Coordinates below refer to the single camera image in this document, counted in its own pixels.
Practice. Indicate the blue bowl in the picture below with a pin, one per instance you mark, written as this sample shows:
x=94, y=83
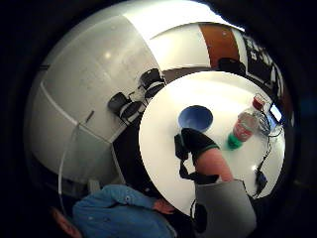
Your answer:
x=195, y=118

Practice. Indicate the clear plastic bottle red label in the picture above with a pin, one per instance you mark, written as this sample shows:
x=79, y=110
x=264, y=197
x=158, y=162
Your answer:
x=246, y=125

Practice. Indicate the black chair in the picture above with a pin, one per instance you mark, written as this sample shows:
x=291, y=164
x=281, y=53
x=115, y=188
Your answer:
x=231, y=65
x=152, y=81
x=125, y=105

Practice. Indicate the the person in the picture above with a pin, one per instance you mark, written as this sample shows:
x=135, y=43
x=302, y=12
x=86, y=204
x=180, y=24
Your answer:
x=122, y=214

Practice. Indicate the brown wooden door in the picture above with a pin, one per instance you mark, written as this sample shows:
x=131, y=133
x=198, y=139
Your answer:
x=219, y=43

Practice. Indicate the black wall board with papers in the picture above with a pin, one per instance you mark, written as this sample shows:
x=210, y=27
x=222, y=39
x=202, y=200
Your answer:
x=261, y=62

